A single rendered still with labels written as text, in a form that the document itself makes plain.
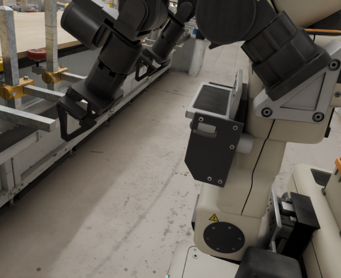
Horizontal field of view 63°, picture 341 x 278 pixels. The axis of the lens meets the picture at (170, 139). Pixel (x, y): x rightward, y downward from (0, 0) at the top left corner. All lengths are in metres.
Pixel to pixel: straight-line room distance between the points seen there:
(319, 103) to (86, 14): 0.37
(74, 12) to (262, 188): 0.51
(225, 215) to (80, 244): 1.07
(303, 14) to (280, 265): 0.52
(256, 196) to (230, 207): 0.07
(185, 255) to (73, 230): 0.71
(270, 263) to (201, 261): 0.60
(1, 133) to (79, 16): 0.78
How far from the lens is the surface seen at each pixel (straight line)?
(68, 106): 0.47
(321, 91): 0.44
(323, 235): 0.79
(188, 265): 1.26
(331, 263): 0.73
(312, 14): 0.56
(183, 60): 5.20
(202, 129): 0.57
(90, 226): 1.73
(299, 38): 0.42
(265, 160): 0.67
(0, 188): 1.76
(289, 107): 0.44
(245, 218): 0.72
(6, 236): 1.75
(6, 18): 1.15
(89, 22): 0.47
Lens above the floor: 1.25
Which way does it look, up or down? 27 degrees down
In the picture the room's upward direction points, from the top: 11 degrees clockwise
